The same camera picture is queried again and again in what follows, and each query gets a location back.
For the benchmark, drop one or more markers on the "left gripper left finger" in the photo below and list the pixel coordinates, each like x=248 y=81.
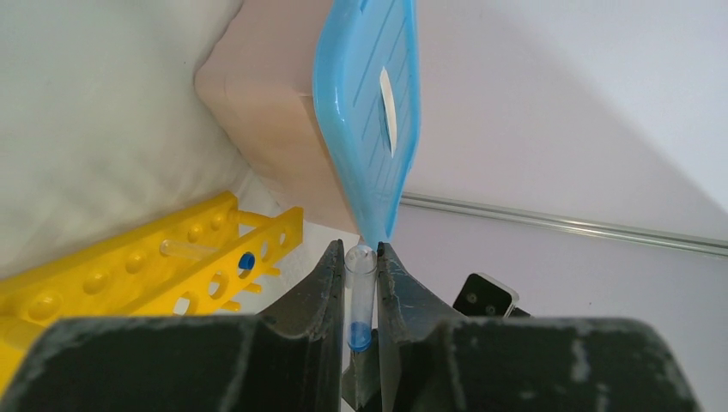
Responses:
x=288 y=357

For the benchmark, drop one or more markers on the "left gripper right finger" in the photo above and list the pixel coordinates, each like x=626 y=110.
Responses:
x=434 y=358

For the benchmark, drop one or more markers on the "yellow test tube rack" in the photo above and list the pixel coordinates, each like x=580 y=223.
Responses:
x=127 y=275

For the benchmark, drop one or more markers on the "blue-capped clear test tube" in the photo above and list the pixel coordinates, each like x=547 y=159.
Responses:
x=173 y=248

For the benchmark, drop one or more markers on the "blue plastic box lid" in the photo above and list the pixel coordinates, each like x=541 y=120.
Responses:
x=366 y=94

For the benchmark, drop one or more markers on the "pink plastic storage box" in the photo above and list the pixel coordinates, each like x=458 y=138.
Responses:
x=257 y=83

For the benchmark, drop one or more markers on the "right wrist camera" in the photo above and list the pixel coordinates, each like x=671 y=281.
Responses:
x=484 y=296

